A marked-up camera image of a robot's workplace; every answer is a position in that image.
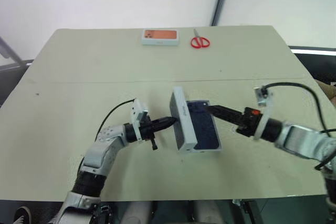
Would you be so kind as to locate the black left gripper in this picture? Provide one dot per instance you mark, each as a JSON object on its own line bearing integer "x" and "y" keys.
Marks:
{"x": 147, "y": 128}

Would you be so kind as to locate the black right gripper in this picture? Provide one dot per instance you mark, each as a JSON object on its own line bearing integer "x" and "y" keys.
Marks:
{"x": 249, "y": 123}

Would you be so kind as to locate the white box lid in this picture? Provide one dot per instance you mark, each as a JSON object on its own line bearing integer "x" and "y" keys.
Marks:
{"x": 183, "y": 119}

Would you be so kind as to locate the dark blue phone box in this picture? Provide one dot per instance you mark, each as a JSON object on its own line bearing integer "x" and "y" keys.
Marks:
{"x": 204, "y": 134}

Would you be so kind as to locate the white phone box base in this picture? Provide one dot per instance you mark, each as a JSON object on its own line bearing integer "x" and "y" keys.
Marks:
{"x": 210, "y": 151}

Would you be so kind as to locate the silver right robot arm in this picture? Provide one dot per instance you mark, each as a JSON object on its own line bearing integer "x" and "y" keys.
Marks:
{"x": 302, "y": 137}

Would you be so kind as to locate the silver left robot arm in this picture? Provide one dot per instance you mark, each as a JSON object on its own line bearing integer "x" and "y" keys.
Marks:
{"x": 99, "y": 150}

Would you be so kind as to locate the sealed orange phone box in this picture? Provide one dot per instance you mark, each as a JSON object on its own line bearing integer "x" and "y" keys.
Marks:
{"x": 161, "y": 36}

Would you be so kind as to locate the black table leg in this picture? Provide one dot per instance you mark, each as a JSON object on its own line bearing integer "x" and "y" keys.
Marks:
{"x": 253, "y": 212}

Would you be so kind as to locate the brown cloth object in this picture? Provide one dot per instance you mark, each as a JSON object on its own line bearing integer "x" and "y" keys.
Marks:
{"x": 328, "y": 91}

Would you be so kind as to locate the dark shelf with white strip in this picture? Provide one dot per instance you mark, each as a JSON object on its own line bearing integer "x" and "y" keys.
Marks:
{"x": 315, "y": 51}

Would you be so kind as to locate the black and white sneaker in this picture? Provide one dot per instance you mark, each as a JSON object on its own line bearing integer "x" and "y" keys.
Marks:
{"x": 23, "y": 214}

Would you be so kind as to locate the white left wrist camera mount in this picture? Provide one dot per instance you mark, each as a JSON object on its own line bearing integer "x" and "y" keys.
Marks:
{"x": 139, "y": 110}

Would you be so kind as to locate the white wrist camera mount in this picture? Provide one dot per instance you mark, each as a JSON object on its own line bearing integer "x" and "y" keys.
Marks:
{"x": 263, "y": 98}
{"x": 139, "y": 110}

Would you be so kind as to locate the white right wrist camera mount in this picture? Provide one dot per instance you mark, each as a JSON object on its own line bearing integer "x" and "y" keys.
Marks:
{"x": 263, "y": 98}

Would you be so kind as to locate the metal table bracket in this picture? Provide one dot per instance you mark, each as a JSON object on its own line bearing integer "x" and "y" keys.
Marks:
{"x": 237, "y": 201}

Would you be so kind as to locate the grey metal frame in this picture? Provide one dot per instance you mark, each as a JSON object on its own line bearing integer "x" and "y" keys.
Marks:
{"x": 10, "y": 52}

